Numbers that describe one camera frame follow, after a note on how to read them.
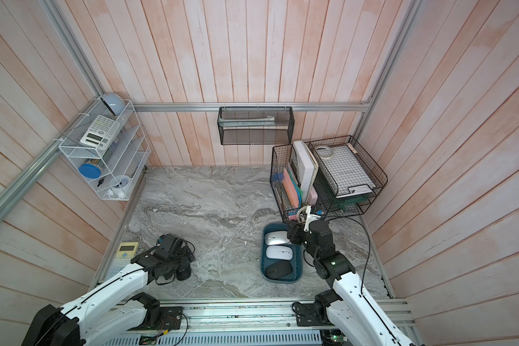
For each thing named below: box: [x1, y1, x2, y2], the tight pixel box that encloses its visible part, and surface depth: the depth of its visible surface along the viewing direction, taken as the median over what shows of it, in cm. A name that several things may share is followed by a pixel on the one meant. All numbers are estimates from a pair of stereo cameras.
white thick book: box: [292, 140, 320, 204], surface depth 92 cm
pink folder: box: [282, 167, 300, 209], surface depth 103 cm
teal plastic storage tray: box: [260, 222, 303, 285], surface depth 86 cm
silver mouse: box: [264, 230, 291, 246], surface depth 92 cm
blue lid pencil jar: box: [78, 163, 101, 179], surface depth 78 cm
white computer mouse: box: [265, 245, 295, 261], surface depth 88 cm
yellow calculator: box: [106, 242, 140, 282], surface depth 88 cm
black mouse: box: [265, 260, 293, 280], surface depth 85 cm
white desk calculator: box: [80, 115, 121, 150], surface depth 78 cm
